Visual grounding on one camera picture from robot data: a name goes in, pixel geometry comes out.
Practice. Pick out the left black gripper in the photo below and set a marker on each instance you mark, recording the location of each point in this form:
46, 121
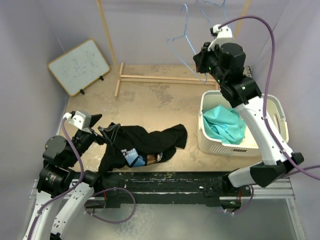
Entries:
109, 133

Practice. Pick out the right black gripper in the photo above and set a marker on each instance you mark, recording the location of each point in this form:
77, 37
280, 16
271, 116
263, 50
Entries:
200, 57

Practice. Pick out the black t shirt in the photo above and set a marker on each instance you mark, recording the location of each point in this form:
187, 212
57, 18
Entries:
135, 147

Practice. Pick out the light blue wire hanger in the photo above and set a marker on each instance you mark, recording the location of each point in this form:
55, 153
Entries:
208, 13

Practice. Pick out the teal t shirt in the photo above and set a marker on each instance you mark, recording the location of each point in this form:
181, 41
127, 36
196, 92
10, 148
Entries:
224, 124

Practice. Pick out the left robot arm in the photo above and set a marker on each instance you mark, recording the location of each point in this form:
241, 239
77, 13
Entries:
64, 185

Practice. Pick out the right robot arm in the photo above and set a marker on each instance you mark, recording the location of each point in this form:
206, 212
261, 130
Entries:
225, 63

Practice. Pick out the wooden clothes rack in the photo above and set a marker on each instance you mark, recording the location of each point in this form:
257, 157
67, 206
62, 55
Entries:
120, 77

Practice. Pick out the small whiteboard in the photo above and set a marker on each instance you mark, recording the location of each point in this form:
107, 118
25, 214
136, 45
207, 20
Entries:
78, 68

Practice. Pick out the white laundry basket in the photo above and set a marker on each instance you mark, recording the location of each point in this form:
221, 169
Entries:
248, 147

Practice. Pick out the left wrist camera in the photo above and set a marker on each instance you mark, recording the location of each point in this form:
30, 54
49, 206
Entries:
79, 119

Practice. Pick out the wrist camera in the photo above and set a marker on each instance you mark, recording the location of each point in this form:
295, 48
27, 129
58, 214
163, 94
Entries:
220, 36
79, 119

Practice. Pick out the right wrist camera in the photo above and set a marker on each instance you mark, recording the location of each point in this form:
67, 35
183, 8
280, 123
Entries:
220, 36

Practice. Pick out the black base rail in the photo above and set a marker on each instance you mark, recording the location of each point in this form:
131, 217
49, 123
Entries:
167, 188

